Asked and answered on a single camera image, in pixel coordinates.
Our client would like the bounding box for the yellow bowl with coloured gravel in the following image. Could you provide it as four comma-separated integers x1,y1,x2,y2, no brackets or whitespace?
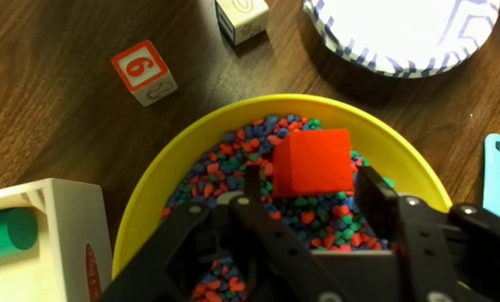
101,94,458,302

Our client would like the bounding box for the orange block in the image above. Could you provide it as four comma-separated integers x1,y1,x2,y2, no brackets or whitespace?
272,130,354,198

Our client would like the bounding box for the teal measuring spoon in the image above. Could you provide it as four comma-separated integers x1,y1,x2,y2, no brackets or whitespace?
481,133,500,217

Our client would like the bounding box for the white wooden box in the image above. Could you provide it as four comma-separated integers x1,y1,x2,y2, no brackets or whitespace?
0,178,112,302

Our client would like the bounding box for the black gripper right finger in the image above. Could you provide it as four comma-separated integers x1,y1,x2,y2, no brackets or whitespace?
354,167,399,240

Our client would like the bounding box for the cream letter block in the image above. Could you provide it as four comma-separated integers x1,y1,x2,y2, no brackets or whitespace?
215,0,268,46

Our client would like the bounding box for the green marker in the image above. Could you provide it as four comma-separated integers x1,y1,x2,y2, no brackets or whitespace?
0,208,39,259

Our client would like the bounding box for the white blue paper plate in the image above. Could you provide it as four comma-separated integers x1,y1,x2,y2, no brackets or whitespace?
304,0,500,79

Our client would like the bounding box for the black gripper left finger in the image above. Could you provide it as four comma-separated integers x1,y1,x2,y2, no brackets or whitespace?
245,167,262,205

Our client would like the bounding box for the red number six block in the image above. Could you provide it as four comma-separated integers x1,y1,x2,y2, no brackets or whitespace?
111,41,178,108

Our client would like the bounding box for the round wooden table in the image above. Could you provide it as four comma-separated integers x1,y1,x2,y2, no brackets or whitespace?
0,0,500,237

